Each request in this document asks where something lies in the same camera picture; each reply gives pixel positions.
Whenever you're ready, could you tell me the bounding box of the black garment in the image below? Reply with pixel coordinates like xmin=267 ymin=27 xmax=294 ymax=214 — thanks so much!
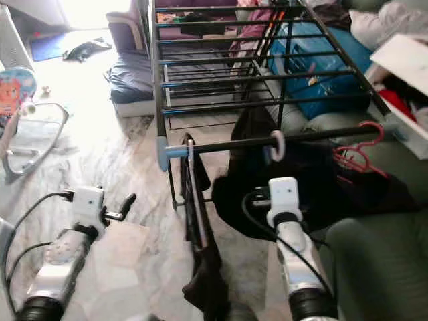
xmin=177 ymin=134 xmax=233 ymax=321
xmin=328 ymin=144 xmax=420 ymax=216
xmin=211 ymin=105 xmax=342 ymax=243

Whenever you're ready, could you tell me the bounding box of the pink garment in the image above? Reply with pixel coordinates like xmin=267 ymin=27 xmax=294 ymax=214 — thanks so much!
xmin=231 ymin=5 xmax=276 ymax=58

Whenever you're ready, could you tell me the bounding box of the cartoon print baby bouncer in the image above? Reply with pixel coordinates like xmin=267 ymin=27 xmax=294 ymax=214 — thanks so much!
xmin=1 ymin=66 xmax=72 ymax=185

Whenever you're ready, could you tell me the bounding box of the blue storage bag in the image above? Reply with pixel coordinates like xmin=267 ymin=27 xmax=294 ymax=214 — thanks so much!
xmin=267 ymin=21 xmax=377 ymax=122

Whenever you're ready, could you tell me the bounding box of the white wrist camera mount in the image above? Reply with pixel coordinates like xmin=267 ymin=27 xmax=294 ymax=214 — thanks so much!
xmin=266 ymin=176 xmax=302 ymax=227
xmin=72 ymin=185 xmax=106 ymax=232

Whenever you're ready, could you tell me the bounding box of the black metal drying rack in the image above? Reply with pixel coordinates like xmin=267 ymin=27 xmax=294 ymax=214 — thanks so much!
xmin=140 ymin=0 xmax=407 ymax=209

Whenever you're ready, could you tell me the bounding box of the light grey pillow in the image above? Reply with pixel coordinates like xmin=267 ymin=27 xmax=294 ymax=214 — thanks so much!
xmin=348 ymin=0 xmax=428 ymax=51

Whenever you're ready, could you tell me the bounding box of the blue floor rug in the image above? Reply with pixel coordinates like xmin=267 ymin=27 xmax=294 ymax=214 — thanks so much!
xmin=30 ymin=31 xmax=69 ymax=62

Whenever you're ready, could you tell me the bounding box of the red cloth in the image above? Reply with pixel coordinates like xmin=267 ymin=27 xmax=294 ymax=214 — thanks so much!
xmin=383 ymin=87 xmax=421 ymax=122

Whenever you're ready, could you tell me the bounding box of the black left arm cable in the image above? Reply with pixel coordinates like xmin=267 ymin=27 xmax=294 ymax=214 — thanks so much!
xmin=3 ymin=191 xmax=76 ymax=316

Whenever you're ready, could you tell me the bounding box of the dark blue folded bedding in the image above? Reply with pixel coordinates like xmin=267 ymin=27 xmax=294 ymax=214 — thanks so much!
xmin=107 ymin=45 xmax=256 ymax=119

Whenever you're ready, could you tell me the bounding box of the white laundry basket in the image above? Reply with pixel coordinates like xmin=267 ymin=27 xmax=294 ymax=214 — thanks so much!
xmin=368 ymin=33 xmax=428 ymax=161

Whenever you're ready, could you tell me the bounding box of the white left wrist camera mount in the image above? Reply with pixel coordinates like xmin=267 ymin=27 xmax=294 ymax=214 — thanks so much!
xmin=72 ymin=185 xmax=106 ymax=232

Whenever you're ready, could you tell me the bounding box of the black floor cloth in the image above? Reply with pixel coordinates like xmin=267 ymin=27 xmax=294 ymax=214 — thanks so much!
xmin=62 ymin=37 xmax=114 ymax=63

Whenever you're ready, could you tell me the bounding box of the grey ribbed box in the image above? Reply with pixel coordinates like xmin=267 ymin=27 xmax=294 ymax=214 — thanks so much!
xmin=1 ymin=5 xmax=35 ymax=72

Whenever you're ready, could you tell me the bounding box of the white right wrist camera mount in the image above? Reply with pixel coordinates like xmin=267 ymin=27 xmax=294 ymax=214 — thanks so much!
xmin=266 ymin=176 xmax=302 ymax=227

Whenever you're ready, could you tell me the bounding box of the red clothes hanger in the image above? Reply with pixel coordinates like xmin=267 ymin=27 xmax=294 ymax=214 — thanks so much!
xmin=332 ymin=120 xmax=389 ymax=179

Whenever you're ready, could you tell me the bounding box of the purple armchair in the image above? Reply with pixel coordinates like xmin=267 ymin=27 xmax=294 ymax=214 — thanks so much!
xmin=106 ymin=0 xmax=156 ymax=54

